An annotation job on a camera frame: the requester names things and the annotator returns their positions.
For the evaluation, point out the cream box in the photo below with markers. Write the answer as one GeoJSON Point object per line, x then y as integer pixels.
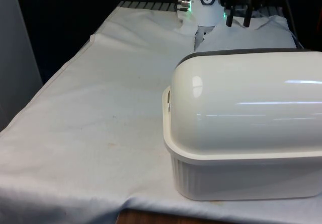
{"type": "Point", "coordinates": [239, 178]}

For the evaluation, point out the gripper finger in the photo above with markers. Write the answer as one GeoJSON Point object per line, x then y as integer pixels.
{"type": "Point", "coordinates": [247, 12]}
{"type": "Point", "coordinates": [230, 10]}

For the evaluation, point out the rounded box lid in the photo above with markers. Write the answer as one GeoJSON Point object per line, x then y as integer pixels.
{"type": "Point", "coordinates": [251, 103]}

